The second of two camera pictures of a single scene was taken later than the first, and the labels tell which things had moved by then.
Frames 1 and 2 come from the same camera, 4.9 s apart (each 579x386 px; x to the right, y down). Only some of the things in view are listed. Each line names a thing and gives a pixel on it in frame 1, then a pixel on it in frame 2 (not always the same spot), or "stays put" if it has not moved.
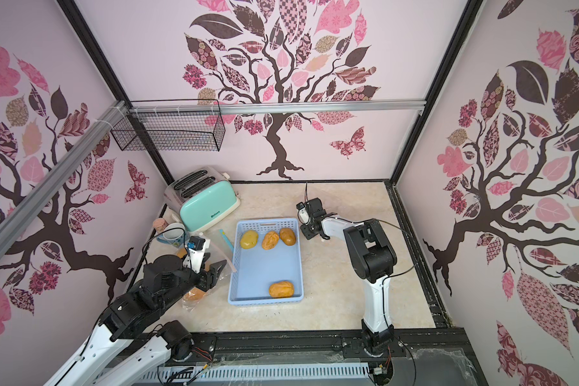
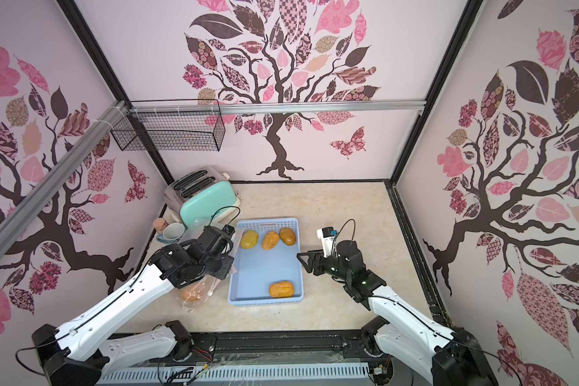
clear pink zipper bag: [191, 297] stays put
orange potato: [195, 294] stays put
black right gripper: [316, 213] → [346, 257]
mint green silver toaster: [200, 199] stays put
